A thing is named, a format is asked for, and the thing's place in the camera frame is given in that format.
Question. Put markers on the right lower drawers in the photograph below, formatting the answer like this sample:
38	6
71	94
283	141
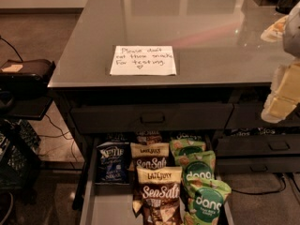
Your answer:
259	154

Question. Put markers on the black crate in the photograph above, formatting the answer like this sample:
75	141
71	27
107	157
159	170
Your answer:
18	154

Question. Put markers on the black device on side stand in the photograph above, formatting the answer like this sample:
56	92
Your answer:
24	88

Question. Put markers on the front green Dang chip bag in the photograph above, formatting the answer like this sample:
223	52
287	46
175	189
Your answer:
205	198

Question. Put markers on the rear Late July chip bag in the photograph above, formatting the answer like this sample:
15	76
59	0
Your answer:
151	156

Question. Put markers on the front Late July chip bag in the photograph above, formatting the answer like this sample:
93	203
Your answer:
160	195

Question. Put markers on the top right drawer front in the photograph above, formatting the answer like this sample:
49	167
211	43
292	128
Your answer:
248	115

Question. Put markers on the green dang chip bag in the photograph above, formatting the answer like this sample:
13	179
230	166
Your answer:
205	198
200	164
182	147

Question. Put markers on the middle green Dang chip bag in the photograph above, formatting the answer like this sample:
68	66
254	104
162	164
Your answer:
200	164

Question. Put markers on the rear green Dang chip bag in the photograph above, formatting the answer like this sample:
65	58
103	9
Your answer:
182	147

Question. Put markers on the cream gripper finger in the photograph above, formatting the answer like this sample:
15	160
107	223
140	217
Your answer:
276	109
286	82

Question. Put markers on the late july chip bag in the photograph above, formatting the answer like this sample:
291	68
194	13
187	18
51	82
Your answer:
160	195
151	156

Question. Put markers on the open grey middle drawer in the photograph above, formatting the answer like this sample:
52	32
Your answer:
107	204

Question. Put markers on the top left drawer front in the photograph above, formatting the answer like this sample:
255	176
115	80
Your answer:
140	117

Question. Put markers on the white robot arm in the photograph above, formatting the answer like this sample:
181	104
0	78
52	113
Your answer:
286	29

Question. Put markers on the blue Kettle chip bag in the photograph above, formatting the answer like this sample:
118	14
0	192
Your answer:
113	162

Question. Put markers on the white handwritten paper note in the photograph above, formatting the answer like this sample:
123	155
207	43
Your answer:
143	60

